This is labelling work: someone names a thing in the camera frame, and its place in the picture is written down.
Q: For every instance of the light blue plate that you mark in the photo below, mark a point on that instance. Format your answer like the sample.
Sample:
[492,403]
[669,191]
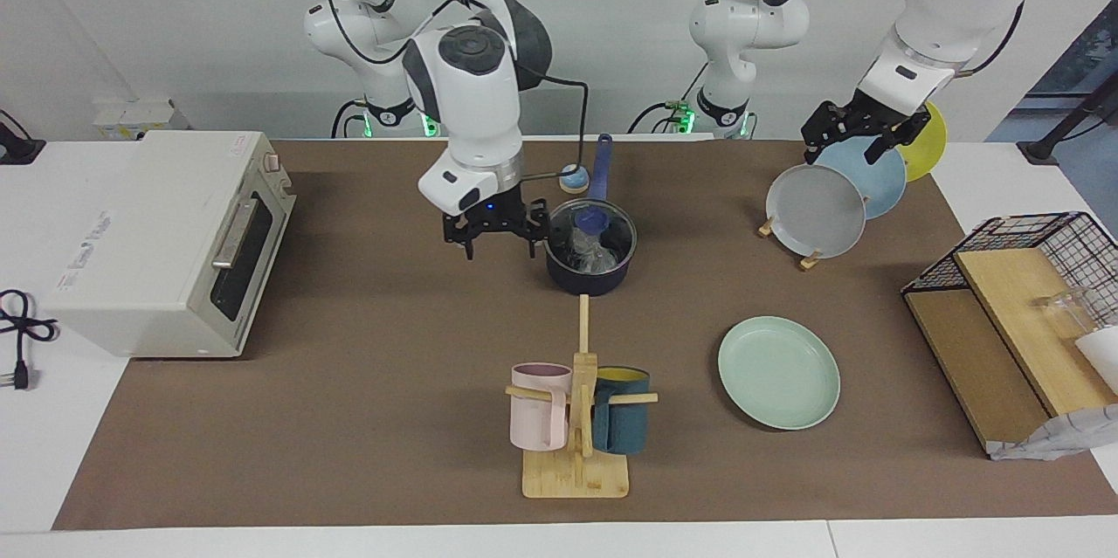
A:
[882,182]

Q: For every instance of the clear glass cup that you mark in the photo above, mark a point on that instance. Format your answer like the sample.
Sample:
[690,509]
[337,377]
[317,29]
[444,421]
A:
[1067,313]

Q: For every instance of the black stand leg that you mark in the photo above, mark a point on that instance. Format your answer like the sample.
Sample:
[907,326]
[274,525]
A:
[1070,117]

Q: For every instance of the brown table mat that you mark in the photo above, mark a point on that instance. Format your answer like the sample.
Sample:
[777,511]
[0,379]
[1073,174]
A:
[367,418]

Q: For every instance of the dark teal mug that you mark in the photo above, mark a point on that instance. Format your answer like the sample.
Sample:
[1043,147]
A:
[624,423]

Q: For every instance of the wooden mug tree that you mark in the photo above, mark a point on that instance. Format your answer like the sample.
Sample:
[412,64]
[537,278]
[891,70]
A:
[576,479]

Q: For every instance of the white toaster oven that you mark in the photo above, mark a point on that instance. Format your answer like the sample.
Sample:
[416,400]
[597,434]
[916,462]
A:
[148,252]

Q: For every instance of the grey plate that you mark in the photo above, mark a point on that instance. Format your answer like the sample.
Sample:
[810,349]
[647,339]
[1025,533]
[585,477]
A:
[817,213]

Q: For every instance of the black clamp mount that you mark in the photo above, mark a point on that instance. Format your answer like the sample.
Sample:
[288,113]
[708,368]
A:
[17,148]

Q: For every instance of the light blue call bell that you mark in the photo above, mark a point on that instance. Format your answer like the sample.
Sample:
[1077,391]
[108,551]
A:
[574,184]

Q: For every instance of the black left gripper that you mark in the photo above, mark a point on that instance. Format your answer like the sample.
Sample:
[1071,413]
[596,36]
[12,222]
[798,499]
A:
[878,115]

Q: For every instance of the dark blue saucepan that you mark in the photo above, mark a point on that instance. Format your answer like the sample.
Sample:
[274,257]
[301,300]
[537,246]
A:
[590,281]

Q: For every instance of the white cup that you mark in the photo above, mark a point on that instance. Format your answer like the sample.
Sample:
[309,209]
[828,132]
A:
[1102,357]

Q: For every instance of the light green plate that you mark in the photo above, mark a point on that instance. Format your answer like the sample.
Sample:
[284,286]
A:
[777,375]

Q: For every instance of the grey patterned cloth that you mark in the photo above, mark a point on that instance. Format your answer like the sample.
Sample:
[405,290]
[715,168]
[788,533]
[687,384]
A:
[1061,436]

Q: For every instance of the pink mug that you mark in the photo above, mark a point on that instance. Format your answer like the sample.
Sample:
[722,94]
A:
[537,418]

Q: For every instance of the wooden plate rack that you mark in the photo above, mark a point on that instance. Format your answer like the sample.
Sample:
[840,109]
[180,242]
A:
[810,261]

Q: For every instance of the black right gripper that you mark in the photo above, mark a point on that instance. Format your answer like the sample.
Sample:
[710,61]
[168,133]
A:
[493,217]

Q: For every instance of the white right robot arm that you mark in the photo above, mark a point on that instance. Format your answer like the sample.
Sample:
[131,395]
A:
[476,86]

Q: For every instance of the glass lid with blue knob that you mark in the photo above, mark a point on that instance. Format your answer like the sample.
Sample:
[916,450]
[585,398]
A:
[591,220]

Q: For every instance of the yellow plate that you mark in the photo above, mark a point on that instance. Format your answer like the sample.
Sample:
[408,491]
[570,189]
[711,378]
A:
[930,148]

